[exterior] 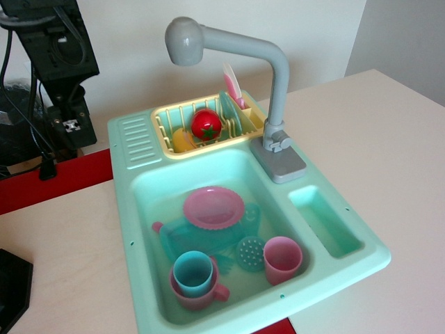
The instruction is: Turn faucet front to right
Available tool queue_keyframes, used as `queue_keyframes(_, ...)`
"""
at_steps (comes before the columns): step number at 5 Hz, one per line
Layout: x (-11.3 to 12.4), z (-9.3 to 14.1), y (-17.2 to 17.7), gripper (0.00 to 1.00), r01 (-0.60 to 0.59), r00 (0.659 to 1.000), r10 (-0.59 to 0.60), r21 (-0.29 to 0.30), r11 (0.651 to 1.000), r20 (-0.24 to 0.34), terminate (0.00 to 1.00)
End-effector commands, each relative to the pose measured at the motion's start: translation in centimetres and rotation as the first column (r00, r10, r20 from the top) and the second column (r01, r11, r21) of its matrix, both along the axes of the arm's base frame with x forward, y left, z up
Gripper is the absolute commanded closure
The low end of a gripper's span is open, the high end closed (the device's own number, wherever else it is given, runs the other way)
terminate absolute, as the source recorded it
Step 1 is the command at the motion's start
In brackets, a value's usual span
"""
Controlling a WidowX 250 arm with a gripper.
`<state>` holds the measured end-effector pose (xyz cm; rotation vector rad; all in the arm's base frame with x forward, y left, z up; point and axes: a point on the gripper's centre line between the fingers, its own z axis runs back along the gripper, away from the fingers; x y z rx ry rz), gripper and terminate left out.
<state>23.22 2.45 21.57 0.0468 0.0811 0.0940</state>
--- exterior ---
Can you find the orange toy plate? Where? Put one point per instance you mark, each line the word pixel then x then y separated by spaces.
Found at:
pixel 182 141

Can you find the teal toy tray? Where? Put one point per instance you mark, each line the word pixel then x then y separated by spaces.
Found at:
pixel 180 236

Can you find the red toy tomato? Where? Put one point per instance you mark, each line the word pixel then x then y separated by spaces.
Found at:
pixel 206 125

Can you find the grey toy faucet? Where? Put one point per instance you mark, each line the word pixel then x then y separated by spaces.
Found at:
pixel 186 41

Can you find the black box lower left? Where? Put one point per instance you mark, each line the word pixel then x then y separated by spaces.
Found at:
pixel 16 282

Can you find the teal toy fork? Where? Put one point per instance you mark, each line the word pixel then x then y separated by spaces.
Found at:
pixel 225 260

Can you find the yellow dish rack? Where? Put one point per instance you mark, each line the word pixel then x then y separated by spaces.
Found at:
pixel 167 119

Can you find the teal slotted spoon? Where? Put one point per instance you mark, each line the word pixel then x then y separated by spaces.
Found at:
pixel 250 254

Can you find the black plug on table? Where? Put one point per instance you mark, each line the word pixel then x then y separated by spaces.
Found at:
pixel 47 170

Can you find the teal plate in rack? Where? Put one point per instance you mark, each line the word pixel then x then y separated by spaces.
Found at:
pixel 229 112

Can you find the blue toy cup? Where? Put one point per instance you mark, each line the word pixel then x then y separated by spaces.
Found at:
pixel 193 271

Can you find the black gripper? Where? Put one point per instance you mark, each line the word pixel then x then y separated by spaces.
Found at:
pixel 62 55

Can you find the pink toy mug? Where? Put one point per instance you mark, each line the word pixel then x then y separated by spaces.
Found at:
pixel 216 292

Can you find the pink toy cup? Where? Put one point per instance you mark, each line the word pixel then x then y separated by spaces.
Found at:
pixel 282 258

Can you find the pink scalloped plate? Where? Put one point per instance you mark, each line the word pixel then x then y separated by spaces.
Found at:
pixel 213 208

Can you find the pink white toy utensils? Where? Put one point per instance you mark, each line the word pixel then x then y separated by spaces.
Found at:
pixel 232 85

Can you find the mint green toy sink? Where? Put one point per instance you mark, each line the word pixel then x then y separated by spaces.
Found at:
pixel 338 248

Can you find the teal smiley spatula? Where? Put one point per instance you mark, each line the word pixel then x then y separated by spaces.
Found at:
pixel 251 219

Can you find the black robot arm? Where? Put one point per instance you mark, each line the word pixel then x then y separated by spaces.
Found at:
pixel 17 13

